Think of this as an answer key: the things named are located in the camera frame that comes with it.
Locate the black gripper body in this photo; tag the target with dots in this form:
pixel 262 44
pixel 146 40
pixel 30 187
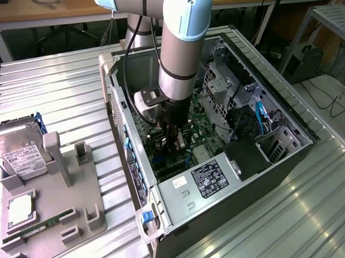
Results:
pixel 176 113

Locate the green graphics card with bracket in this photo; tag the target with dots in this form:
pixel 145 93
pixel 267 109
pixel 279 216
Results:
pixel 181 141

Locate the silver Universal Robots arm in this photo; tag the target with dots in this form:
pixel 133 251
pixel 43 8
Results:
pixel 181 49

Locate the blue expansion slot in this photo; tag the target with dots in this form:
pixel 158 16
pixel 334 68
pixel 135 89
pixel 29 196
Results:
pixel 156 160

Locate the green motherboard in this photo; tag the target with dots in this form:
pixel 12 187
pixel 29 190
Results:
pixel 200 125

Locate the silver chipset heatsink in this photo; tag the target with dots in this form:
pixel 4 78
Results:
pixel 203 153

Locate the metal disk bay cage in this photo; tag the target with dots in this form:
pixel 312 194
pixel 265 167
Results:
pixel 219 90

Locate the grey power supply with label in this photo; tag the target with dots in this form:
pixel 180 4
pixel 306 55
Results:
pixel 197 196

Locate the black plastic shroud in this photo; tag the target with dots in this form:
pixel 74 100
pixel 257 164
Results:
pixel 244 157

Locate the open black PC case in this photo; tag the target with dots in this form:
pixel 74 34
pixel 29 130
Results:
pixel 276 170

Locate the blue plastic disk caddy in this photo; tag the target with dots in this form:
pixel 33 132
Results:
pixel 41 125

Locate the grey plastic parts rack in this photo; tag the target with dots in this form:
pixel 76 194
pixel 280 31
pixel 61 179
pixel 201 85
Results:
pixel 50 195

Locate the silver hard disk with label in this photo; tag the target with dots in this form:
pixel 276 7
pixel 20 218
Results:
pixel 20 157

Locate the green RAM stick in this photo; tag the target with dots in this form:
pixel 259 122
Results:
pixel 37 228

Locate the silver CPU chip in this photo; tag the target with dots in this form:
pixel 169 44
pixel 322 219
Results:
pixel 20 209

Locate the metal slat side table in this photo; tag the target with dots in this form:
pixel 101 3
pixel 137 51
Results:
pixel 327 19

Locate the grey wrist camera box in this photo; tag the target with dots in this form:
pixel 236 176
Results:
pixel 144 103

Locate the wooden desk with white frame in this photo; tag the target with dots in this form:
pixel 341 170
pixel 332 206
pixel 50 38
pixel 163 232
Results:
pixel 43 13

